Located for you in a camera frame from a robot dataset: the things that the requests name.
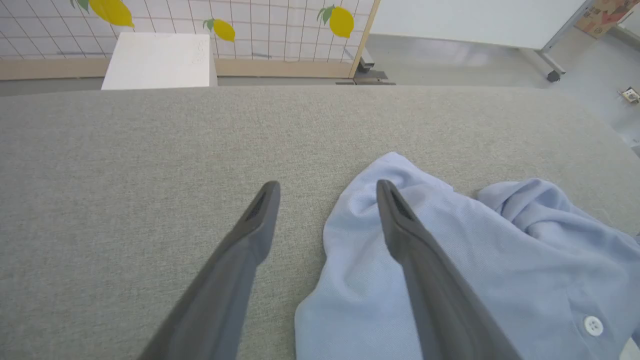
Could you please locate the cardboard box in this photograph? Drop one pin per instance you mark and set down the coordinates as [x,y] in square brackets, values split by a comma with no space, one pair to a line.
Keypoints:
[602,15]

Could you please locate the small floor socket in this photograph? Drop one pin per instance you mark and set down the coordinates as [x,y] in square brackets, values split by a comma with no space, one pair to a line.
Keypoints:
[631,94]

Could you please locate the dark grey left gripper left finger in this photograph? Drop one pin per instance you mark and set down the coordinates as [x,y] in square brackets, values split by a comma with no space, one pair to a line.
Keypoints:
[220,290]

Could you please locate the grey metal panel stand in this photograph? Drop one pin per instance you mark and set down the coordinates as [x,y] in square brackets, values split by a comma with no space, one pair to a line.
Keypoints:
[366,60]

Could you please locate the light blue white polo shirt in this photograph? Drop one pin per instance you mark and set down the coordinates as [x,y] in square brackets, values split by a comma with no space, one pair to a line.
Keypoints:
[525,260]

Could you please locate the white box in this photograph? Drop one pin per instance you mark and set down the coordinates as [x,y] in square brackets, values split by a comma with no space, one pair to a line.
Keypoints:
[157,60]

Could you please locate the white partition board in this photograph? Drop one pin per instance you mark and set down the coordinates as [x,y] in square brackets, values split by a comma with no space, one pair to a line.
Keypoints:
[475,17]

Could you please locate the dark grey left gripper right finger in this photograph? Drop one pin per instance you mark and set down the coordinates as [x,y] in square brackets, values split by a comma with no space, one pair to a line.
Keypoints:
[440,300]

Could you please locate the lemon print grid panel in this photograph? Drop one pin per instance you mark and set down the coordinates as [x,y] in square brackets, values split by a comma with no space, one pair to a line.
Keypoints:
[280,30]

